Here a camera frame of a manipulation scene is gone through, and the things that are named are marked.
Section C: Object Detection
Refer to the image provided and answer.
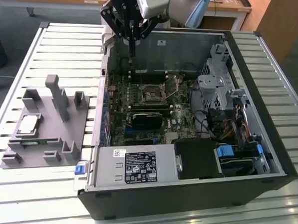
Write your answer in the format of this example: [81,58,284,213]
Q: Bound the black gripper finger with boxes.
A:
[132,13,165,61]
[97,1,136,59]

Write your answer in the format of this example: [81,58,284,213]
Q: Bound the metal socket cover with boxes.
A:
[161,73,186,95]

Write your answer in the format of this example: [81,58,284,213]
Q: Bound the silver topped CPU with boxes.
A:
[17,114,41,135]

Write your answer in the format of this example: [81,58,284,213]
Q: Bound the CPU socket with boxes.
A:
[138,83,169,105]

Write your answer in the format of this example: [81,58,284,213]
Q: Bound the silver metal drive cage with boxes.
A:
[195,42,253,115]

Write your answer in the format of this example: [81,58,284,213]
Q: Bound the black graphics card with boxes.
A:
[130,112,164,132]

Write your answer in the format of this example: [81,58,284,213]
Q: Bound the green motherboard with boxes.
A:
[103,71,206,152]

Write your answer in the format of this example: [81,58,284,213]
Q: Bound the silver finned heatsink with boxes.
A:
[165,132,179,145]

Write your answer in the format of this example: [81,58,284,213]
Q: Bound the grey parts rack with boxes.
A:
[0,71,93,174]

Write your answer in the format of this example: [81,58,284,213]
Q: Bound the wooden cabinet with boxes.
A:
[239,0,298,65]

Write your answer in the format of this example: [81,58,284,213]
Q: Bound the white barcode sticker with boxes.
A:
[111,147,127,158]

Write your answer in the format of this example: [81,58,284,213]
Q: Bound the green RAM stick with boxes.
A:
[8,135,58,148]

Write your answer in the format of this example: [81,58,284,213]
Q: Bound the silver shroud latch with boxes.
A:
[175,155,185,172]

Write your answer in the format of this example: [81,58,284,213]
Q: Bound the black power supply label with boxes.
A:
[123,149,160,186]

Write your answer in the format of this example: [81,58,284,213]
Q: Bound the black plastic shroud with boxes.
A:
[172,137,225,182]

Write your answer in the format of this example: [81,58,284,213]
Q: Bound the blue disk carrier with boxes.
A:
[215,142,264,164]

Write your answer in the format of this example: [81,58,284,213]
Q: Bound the silver power supply unit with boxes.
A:
[88,140,182,196]

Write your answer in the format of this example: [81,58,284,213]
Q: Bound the black open PC case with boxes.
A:
[71,22,298,224]

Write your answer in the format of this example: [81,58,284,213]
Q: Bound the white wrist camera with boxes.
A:
[133,0,170,20]

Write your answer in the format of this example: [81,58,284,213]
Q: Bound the grey case release handle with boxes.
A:
[99,25,117,56]

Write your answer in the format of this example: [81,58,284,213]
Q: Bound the black data cable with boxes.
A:
[191,108,219,141]

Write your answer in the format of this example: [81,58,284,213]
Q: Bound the yellow red power wires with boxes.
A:
[218,102,255,149]

